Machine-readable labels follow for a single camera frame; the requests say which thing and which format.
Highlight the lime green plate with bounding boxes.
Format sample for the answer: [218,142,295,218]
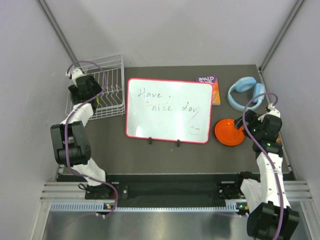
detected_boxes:
[96,97,102,108]

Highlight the orange plate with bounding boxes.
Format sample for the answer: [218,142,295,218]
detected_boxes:
[213,118,245,147]

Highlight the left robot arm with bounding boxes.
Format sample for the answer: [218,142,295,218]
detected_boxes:
[50,72,114,200]

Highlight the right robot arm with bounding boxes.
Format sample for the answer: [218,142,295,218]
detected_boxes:
[233,110,300,240]

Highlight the light blue headphones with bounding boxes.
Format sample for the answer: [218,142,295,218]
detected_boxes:
[227,76,266,112]

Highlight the Roald Dahl paperback book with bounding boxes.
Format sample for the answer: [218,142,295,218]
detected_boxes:
[195,76,221,106]

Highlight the pink framed whiteboard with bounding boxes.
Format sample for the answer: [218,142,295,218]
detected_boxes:
[125,78,213,144]

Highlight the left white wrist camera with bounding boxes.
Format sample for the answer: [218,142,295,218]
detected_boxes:
[65,67,85,80]

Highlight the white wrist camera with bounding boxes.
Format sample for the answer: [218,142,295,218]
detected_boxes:
[65,67,85,80]
[265,103,281,118]

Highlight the white wire dish rack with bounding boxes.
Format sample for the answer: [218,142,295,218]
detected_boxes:
[70,53,126,120]

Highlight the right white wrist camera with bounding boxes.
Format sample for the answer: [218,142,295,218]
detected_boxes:
[265,103,281,118]

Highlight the grey slotted cable duct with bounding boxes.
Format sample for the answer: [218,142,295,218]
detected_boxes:
[50,201,249,213]

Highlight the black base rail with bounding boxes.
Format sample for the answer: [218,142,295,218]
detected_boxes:
[56,173,296,208]

